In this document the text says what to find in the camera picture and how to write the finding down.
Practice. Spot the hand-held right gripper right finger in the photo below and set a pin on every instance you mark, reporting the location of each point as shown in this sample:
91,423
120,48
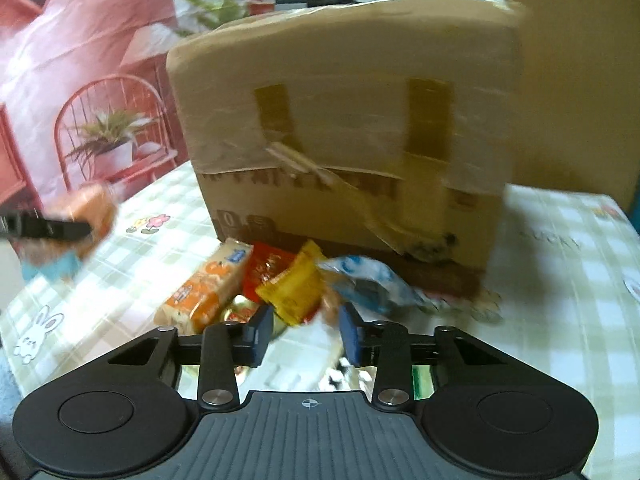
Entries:
351,337

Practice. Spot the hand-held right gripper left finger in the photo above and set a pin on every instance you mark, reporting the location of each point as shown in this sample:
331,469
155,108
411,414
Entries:
261,335

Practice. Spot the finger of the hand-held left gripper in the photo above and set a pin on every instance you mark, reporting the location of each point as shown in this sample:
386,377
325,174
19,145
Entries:
50,229

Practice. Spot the gold round candy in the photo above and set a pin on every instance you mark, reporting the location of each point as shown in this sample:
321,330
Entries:
239,310

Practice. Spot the orange and blue snack packet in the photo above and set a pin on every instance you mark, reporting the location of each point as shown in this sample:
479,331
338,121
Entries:
90,205

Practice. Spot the yellow snack packet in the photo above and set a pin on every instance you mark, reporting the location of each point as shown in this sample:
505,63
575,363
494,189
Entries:
295,292

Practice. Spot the blue and white snack packet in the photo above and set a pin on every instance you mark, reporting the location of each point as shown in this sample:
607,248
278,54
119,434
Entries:
375,282

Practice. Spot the red snack packet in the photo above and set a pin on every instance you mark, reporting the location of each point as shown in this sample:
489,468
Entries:
265,270

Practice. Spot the orange cracker packet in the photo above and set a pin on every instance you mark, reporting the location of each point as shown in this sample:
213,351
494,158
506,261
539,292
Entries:
200,287

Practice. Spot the taped cardboard box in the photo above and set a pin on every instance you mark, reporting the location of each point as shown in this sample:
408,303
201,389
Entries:
350,110

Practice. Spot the silver snack wrapper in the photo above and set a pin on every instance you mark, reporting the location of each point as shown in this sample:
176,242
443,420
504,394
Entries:
345,375

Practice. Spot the green snack packet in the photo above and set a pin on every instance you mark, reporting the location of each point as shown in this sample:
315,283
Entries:
421,380

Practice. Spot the wooden board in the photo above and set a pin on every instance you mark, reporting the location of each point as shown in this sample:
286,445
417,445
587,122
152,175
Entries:
575,85

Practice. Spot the printed red wall cloth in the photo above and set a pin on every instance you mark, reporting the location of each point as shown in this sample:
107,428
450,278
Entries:
90,60

